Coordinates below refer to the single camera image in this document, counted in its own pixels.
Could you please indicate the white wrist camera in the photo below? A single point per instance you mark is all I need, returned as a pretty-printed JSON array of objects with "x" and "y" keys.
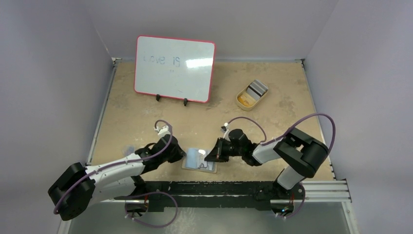
[
  {"x": 162, "y": 131},
  {"x": 225, "y": 129}
]

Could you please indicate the beige oval card tray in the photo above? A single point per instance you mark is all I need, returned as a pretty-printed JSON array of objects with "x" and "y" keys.
[{"x": 245, "y": 101}]

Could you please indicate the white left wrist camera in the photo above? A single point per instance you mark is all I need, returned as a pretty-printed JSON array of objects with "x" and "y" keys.
[{"x": 162, "y": 131}]

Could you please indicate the beige card holder wallet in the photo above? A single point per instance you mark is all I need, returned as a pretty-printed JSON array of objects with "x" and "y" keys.
[{"x": 189, "y": 161}]

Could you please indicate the pink framed whiteboard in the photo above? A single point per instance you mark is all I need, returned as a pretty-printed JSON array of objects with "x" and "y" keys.
[{"x": 174, "y": 68}]

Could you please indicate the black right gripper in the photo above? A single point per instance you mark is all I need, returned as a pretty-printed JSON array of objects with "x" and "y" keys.
[{"x": 220, "y": 149}]

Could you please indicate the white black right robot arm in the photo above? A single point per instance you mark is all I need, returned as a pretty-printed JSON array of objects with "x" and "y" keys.
[{"x": 303, "y": 154}]

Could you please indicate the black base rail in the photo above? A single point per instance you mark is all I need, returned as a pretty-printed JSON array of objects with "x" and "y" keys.
[{"x": 258, "y": 195}]

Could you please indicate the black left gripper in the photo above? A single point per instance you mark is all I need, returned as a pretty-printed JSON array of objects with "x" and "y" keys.
[{"x": 179, "y": 154}]

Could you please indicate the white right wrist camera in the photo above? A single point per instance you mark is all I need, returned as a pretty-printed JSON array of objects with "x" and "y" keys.
[{"x": 225, "y": 129}]

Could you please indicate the silver VIP credit card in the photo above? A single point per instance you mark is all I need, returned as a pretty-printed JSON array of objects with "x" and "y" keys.
[{"x": 201, "y": 164}]

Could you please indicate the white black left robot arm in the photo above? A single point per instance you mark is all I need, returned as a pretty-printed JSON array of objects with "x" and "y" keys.
[{"x": 80, "y": 187}]

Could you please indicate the aluminium extrusion frame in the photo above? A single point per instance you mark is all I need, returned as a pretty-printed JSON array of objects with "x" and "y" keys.
[{"x": 327, "y": 191}]

